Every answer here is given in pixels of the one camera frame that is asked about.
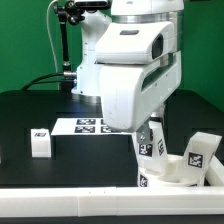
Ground black camera stand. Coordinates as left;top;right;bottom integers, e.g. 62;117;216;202
54;0;84;77

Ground black cables on table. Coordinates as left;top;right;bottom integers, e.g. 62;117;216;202
21;72;78;92

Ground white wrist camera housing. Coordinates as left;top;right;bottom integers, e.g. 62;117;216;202
95;21;175;64

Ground white round stool seat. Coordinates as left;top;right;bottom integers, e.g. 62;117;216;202
137;155;205;187

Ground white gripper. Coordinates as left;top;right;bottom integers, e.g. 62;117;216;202
99;52;181;144

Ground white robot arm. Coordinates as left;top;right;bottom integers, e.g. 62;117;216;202
72;0;184;144

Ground white front obstacle rail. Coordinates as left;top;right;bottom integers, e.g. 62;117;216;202
0;187;224;218

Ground white sheet with tags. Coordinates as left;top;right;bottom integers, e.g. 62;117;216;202
51;118;125;136

